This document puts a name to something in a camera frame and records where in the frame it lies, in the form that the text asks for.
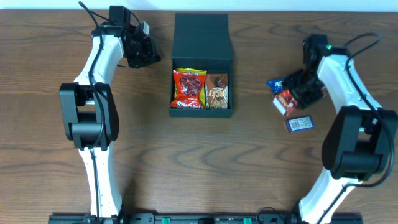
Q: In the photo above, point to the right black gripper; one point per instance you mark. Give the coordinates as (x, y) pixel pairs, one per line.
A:
(301, 88)

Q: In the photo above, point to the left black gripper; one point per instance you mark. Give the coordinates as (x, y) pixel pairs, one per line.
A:
(151, 55)

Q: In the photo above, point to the red Hello Panda box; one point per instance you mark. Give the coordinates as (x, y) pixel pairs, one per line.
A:
(285, 103)

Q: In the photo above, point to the blue cookie wrapper pack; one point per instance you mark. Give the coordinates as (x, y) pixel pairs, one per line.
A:
(276, 85)

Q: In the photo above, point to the small dark blue box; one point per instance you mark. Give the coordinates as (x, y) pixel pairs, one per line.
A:
(299, 124)

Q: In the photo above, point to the yellow Hacks candy bag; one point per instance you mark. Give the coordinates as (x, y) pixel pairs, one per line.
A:
(203, 90)

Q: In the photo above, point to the black gift box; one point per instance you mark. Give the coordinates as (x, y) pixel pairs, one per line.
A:
(202, 41)

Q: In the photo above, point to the brown Pocky snack box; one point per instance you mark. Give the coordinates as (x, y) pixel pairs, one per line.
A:
(216, 91)

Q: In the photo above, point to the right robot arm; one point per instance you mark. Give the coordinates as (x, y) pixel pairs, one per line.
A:
(358, 151)

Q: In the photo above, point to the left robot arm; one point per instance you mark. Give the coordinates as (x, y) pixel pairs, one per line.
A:
(90, 117)

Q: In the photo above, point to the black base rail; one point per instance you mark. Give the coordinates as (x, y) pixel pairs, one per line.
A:
(149, 218)

